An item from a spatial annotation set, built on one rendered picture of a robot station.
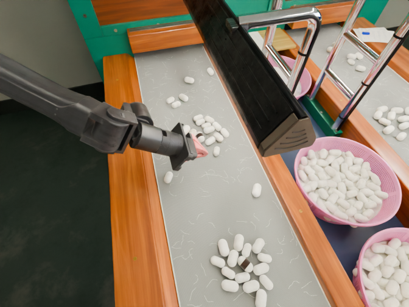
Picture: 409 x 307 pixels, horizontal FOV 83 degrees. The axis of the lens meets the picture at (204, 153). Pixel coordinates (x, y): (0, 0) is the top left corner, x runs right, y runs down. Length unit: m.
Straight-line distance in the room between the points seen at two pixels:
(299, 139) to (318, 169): 0.41
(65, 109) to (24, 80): 0.07
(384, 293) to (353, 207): 0.19
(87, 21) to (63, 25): 0.87
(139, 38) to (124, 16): 0.09
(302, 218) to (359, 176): 0.25
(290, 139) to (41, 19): 1.74
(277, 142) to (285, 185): 0.34
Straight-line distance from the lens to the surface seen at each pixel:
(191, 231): 0.59
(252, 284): 0.56
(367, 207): 0.74
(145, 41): 0.99
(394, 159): 0.84
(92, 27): 1.04
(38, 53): 2.01
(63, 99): 0.47
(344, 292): 0.61
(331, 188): 0.73
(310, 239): 0.61
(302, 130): 0.32
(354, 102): 0.82
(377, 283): 0.70
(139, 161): 0.67
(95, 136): 0.47
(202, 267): 0.58
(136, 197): 0.62
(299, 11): 0.50
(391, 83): 1.16
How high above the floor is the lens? 1.31
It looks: 55 degrees down
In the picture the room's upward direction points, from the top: straight up
